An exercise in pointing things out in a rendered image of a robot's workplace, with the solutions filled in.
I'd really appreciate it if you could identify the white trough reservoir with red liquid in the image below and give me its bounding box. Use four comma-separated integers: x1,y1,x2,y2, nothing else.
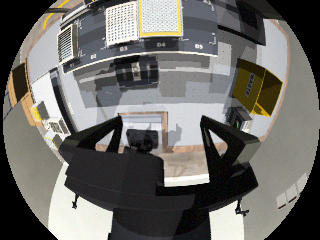
48,117,68,135

